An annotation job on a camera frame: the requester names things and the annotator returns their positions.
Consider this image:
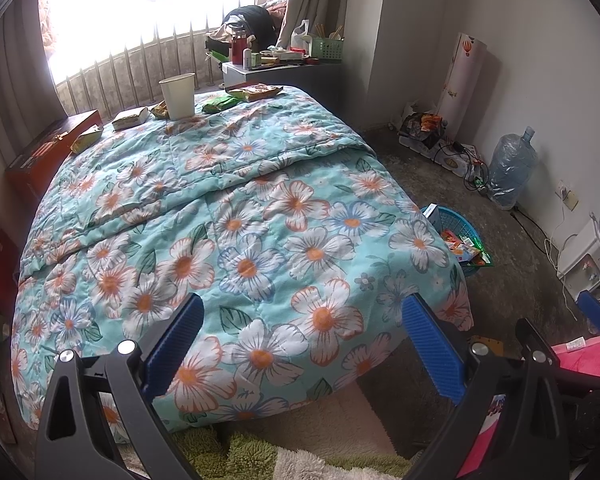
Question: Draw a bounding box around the floral quilted blanket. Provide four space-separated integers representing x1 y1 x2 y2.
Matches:
10 85 473 433

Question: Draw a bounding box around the metal balcony railing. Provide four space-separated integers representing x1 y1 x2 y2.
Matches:
55 0 261 111

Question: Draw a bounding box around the white paper cup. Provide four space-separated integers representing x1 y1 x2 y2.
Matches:
159 73 196 121

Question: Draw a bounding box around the grey left curtain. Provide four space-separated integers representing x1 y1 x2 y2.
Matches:
0 0 68 141

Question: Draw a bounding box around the white and green fluffy rug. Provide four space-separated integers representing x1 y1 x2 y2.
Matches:
170 425 416 480

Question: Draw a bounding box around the red thermos bottle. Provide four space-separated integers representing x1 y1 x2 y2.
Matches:
231 30 248 66

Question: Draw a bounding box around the grey bedside cabinet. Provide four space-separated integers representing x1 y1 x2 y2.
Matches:
222 60 345 111

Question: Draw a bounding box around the wall socket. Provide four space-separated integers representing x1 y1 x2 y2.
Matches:
555 182 579 211

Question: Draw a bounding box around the white power strip board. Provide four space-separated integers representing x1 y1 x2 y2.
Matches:
397 125 481 176

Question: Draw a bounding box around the pink bag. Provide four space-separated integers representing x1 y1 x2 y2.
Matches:
457 335 600 480

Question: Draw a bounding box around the sandwich biscuit pack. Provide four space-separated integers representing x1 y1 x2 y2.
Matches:
111 107 149 132

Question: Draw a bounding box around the white appliance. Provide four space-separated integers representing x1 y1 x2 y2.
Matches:
557 220 600 301

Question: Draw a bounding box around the pile of floor wrappers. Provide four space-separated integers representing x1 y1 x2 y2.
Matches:
402 110 446 148

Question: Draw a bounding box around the red cardboard box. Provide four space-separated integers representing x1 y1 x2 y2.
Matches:
5 110 103 201

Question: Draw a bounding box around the grey curtain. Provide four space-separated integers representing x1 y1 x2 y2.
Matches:
275 0 331 48
0 0 68 141

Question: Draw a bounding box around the rolled printed poster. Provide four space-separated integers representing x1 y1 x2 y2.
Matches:
437 32 488 133

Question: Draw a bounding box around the grey right curtain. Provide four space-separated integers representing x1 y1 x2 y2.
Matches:
275 0 331 48

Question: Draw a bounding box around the black bag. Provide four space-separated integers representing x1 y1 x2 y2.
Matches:
223 5 281 51

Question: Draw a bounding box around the green plastic basket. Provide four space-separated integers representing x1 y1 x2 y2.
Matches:
310 36 345 60

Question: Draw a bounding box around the yellow snack packet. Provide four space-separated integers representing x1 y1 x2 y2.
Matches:
70 125 104 155

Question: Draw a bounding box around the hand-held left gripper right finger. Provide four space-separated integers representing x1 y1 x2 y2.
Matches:
402 292 566 480

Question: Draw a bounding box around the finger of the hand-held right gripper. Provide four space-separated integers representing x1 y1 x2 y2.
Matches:
514 317 548 361
576 290 600 337

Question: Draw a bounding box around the blue plastic wastebasket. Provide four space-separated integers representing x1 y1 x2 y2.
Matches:
420 205 493 278

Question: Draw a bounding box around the orange biscuit packet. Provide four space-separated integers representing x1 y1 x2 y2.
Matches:
227 84 284 102

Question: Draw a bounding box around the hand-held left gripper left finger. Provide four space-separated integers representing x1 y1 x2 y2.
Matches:
35 292 205 480

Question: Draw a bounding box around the small green snack packet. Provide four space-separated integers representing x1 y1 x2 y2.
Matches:
201 95 241 114

